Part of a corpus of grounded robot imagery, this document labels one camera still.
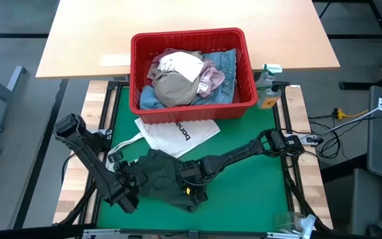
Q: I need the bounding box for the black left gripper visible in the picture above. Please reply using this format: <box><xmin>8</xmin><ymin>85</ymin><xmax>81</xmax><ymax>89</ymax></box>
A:
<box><xmin>107</xmin><ymin>150</ymin><xmax>148</xmax><ymax>192</ymax></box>

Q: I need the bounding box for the dark green shirt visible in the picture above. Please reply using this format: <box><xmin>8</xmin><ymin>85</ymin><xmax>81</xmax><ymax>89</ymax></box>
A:
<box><xmin>134</xmin><ymin>148</ymin><xmax>209</xmax><ymax>213</ymax></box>

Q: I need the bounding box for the beige shirt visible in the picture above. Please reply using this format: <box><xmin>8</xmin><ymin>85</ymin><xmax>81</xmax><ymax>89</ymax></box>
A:
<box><xmin>153</xmin><ymin>70</ymin><xmax>201</xmax><ymax>108</ymax></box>

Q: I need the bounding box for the red plastic laundry basket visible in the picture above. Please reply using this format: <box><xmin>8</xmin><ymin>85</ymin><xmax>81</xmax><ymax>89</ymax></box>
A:
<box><xmin>129</xmin><ymin>27</ymin><xmax>259</xmax><ymax>125</ymax></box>

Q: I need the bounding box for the white canvas tote bag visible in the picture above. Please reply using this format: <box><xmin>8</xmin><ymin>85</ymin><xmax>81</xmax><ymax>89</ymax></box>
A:
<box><xmin>105</xmin><ymin>118</ymin><xmax>222</xmax><ymax>173</ymax></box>

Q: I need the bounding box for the green table mat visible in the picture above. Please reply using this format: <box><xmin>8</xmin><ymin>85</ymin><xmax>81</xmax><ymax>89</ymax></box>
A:
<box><xmin>96</xmin><ymin>82</ymin><xmax>290</xmax><ymax>232</ymax></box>

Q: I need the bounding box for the white label strip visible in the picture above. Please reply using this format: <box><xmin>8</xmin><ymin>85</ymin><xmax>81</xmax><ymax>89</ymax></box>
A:
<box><xmin>99</xmin><ymin>53</ymin><xmax>132</xmax><ymax>68</ymax></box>

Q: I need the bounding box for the pink garment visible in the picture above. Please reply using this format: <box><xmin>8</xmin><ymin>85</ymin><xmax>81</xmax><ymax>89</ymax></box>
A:
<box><xmin>146</xmin><ymin>48</ymin><xmax>226</xmax><ymax>99</ymax></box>

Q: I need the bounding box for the clear bottle orange label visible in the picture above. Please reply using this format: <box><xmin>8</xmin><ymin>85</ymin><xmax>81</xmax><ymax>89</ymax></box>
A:
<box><xmin>256</xmin><ymin>86</ymin><xmax>282</xmax><ymax>110</ymax></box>

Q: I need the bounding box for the white garment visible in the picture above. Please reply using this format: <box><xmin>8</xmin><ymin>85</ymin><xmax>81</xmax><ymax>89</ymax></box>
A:
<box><xmin>157</xmin><ymin>51</ymin><xmax>206</xmax><ymax>84</ymax></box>

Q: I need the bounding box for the blue denim garment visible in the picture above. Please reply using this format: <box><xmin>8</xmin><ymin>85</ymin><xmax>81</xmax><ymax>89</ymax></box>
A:
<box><xmin>139</xmin><ymin>48</ymin><xmax>238</xmax><ymax>112</ymax></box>

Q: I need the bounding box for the white mounting plate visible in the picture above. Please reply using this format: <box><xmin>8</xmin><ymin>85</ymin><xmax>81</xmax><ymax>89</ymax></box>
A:
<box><xmin>283</xmin><ymin>133</ymin><xmax>324</xmax><ymax>147</ymax></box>

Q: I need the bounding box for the green label spray bottle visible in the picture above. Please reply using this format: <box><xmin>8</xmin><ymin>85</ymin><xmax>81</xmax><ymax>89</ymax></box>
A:
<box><xmin>255</xmin><ymin>63</ymin><xmax>283</xmax><ymax>91</ymax></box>

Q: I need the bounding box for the grey desk leg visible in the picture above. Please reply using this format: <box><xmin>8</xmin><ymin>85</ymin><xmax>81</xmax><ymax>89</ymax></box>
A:
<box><xmin>0</xmin><ymin>65</ymin><xmax>27</xmax><ymax>134</ymax></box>

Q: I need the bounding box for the clear spray bottle white nozzle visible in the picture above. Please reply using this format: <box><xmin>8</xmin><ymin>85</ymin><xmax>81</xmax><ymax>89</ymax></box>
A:
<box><xmin>273</xmin><ymin>211</ymin><xmax>316</xmax><ymax>237</ymax></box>

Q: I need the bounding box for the light wooden desk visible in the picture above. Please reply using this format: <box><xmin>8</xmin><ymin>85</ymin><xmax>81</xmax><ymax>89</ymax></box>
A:
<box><xmin>35</xmin><ymin>0</ymin><xmax>341</xmax><ymax>80</ymax></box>

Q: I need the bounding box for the black desk foot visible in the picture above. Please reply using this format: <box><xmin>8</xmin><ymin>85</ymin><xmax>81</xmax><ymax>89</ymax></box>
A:
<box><xmin>339</xmin><ymin>66</ymin><xmax>382</xmax><ymax>91</ymax></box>

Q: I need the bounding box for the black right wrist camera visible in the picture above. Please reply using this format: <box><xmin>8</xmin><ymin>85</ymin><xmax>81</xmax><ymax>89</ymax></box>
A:
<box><xmin>186</xmin><ymin>191</ymin><xmax>209</xmax><ymax>205</ymax></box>

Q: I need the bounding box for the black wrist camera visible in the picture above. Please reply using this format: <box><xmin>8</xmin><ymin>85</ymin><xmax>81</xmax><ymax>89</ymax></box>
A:
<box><xmin>186</xmin><ymin>191</ymin><xmax>209</xmax><ymax>205</ymax></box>
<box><xmin>111</xmin><ymin>192</ymin><xmax>139</xmax><ymax>214</ymax></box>

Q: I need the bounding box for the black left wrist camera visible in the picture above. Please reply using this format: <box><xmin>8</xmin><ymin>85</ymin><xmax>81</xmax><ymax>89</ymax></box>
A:
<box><xmin>111</xmin><ymin>192</ymin><xmax>139</xmax><ymax>214</ymax></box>

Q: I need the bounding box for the black cable bundle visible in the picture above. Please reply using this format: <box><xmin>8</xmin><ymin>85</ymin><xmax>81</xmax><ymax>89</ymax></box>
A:
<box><xmin>308</xmin><ymin>114</ymin><xmax>344</xmax><ymax>160</ymax></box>

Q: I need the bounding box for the yellow extension cord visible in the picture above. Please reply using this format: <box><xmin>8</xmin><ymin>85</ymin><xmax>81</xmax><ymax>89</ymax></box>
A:
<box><xmin>332</xmin><ymin>107</ymin><xmax>370</xmax><ymax>120</ymax></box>

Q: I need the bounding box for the white cable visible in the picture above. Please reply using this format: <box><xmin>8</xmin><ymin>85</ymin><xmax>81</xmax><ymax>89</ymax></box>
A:
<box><xmin>328</xmin><ymin>90</ymin><xmax>382</xmax><ymax>132</ymax></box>

